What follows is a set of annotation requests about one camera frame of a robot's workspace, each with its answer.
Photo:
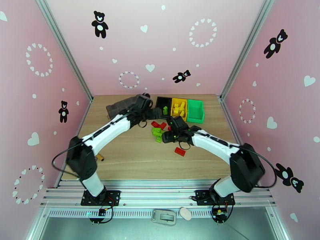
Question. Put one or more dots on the slotted metal grille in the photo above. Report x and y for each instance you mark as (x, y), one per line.
(130, 213)

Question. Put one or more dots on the yellow lego brick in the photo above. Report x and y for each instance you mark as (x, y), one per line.
(176, 112)
(183, 112)
(175, 106)
(182, 104)

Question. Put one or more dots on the dark compartment organizer case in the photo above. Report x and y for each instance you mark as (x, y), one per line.
(117, 109)

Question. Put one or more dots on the left arm base wiring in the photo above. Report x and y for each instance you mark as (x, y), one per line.
(102, 211)

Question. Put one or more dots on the beige oval pad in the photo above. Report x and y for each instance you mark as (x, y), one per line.
(185, 213)

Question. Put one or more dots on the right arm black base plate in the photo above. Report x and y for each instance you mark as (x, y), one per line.
(201, 196)

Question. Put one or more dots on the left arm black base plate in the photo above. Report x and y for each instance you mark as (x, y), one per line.
(113, 196)

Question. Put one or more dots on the black bear wall sticker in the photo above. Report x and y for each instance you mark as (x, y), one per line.
(285, 174)
(273, 46)
(297, 183)
(180, 77)
(100, 28)
(63, 113)

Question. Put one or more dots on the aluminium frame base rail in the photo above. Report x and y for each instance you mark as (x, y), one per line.
(155, 194)

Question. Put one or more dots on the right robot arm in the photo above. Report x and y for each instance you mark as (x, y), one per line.
(215, 144)

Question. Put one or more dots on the small brass cylinder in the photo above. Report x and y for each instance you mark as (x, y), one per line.
(101, 158)

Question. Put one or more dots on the right arm base wiring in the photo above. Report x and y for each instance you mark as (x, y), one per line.
(220, 214)

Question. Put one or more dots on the green storage bin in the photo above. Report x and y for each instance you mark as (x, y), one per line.
(195, 109)

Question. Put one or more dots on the aluminium frame post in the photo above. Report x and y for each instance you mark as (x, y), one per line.
(64, 46)
(246, 46)

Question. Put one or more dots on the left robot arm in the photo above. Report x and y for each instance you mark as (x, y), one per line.
(107, 129)

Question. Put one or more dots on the yellow storage bin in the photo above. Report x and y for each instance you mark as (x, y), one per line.
(178, 99)

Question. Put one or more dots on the black storage bin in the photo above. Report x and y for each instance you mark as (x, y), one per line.
(161, 101)

